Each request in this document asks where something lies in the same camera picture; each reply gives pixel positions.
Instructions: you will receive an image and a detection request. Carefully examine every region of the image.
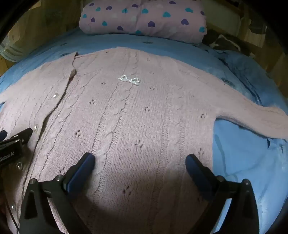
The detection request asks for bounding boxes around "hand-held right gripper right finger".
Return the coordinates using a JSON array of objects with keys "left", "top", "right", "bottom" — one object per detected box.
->
[{"left": 185, "top": 154, "right": 260, "bottom": 234}]

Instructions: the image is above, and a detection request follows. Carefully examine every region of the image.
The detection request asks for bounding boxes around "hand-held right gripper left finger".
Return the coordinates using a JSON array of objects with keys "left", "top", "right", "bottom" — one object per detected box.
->
[{"left": 19, "top": 152, "right": 96, "bottom": 234}]

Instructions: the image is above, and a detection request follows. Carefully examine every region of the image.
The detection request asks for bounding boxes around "pink knitted cardigan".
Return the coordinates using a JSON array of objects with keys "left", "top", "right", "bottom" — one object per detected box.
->
[{"left": 0, "top": 46, "right": 288, "bottom": 234}]

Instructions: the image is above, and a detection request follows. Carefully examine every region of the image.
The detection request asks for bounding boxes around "blue dandelion-print bed sheet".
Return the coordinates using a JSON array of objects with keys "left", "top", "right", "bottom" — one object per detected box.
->
[{"left": 0, "top": 29, "right": 288, "bottom": 234}]

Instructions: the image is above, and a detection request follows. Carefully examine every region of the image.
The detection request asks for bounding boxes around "pale gauzy cloth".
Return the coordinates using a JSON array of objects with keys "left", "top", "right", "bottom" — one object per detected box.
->
[{"left": 0, "top": 37, "right": 25, "bottom": 62}]

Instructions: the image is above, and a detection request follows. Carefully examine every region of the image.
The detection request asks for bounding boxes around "dark cloth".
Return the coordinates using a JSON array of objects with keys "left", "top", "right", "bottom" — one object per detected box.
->
[{"left": 202, "top": 29, "right": 255, "bottom": 57}]

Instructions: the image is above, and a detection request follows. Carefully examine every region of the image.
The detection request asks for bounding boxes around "pink heart-print pillow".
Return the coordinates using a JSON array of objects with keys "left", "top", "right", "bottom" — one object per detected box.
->
[{"left": 79, "top": 0, "right": 207, "bottom": 44}]

